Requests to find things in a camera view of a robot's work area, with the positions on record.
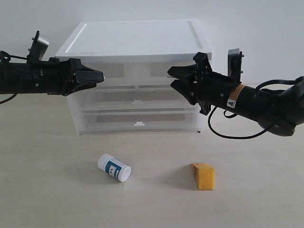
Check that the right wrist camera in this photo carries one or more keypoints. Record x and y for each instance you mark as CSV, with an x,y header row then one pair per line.
x,y
235,64

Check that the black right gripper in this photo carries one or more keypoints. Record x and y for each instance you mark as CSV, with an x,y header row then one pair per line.
x,y
209,87

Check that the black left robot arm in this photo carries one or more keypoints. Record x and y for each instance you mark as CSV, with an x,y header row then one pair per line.
x,y
13,78

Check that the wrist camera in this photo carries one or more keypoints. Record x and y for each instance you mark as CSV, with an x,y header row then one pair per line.
x,y
235,64
38,48

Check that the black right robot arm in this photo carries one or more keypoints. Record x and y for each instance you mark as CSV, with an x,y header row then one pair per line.
x,y
276,105

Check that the white pill bottle teal label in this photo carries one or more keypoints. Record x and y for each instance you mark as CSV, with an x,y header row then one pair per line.
x,y
114,167

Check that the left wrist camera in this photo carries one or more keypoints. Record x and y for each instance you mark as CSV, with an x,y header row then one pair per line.
x,y
38,48

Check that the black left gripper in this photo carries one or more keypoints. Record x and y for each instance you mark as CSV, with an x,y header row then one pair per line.
x,y
59,78

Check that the yellow cheese wedge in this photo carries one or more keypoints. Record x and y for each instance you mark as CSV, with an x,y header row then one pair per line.
x,y
204,175

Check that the white plastic drawer cabinet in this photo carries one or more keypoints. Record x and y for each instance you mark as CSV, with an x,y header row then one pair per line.
x,y
143,41

